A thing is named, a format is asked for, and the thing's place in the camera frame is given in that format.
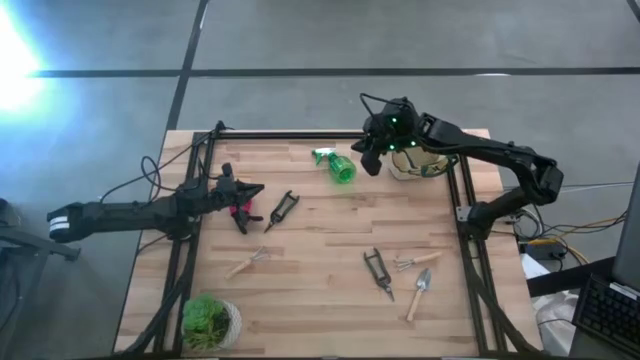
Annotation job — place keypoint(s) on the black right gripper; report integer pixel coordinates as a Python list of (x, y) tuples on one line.
[(397, 130)]

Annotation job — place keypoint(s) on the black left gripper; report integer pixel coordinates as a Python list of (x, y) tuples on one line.
[(227, 192)]

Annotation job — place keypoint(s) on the red gardening glove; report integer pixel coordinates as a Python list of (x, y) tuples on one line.
[(245, 206)]

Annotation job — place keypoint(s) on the green plastic spray bottle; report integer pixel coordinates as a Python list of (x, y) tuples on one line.
[(342, 167)]

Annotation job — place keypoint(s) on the canvas gardening bag green trim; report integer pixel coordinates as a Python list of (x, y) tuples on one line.
[(407, 165)]

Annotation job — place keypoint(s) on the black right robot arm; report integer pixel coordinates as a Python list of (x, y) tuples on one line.
[(500, 150)]

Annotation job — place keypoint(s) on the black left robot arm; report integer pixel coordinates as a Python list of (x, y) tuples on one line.
[(125, 215)]

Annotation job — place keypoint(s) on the white plastic bag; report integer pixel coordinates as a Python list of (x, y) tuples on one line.
[(555, 320)]

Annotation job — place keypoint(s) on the succulent plant in white pot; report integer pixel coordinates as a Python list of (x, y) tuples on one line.
[(210, 322)]

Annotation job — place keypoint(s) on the dark metal stand base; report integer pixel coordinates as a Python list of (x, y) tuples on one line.
[(30, 240)]

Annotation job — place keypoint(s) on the black keyboard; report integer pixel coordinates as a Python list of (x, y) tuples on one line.
[(607, 315)]

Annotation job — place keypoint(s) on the black aluminium table frame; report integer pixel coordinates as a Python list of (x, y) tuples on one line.
[(325, 135)]

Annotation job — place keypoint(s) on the black frame clamp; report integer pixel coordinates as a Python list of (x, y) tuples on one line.
[(219, 125)]

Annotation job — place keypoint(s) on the grey metal bracket plate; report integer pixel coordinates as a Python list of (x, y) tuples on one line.
[(463, 214)]

